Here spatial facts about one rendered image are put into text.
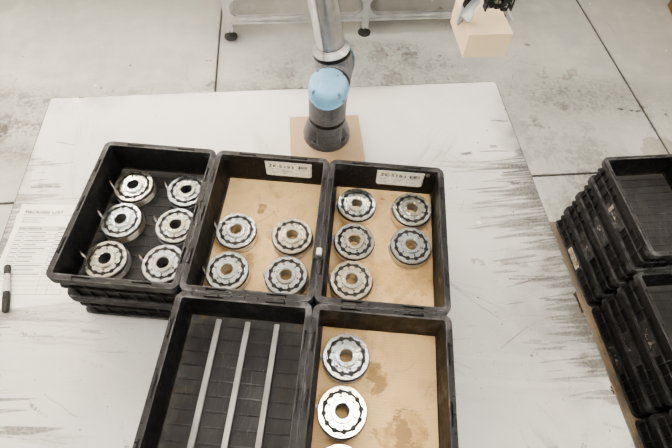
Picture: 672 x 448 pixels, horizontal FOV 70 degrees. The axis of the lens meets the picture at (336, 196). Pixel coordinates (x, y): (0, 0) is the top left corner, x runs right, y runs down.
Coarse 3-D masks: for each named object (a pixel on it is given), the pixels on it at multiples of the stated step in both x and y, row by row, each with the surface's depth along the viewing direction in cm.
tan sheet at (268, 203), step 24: (240, 192) 132; (264, 192) 132; (288, 192) 132; (312, 192) 133; (264, 216) 128; (288, 216) 128; (312, 216) 128; (216, 240) 123; (264, 240) 124; (264, 264) 120; (264, 288) 116
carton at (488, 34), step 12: (456, 0) 136; (456, 12) 136; (480, 12) 133; (492, 12) 133; (468, 24) 130; (480, 24) 130; (492, 24) 130; (504, 24) 130; (456, 36) 137; (468, 36) 128; (480, 36) 128; (492, 36) 128; (504, 36) 128; (468, 48) 131; (480, 48) 131; (492, 48) 132; (504, 48) 132
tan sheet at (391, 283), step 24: (336, 192) 133; (384, 192) 133; (408, 192) 133; (336, 216) 128; (384, 216) 129; (384, 240) 125; (336, 264) 120; (384, 264) 121; (432, 264) 121; (384, 288) 117; (408, 288) 117; (432, 288) 118
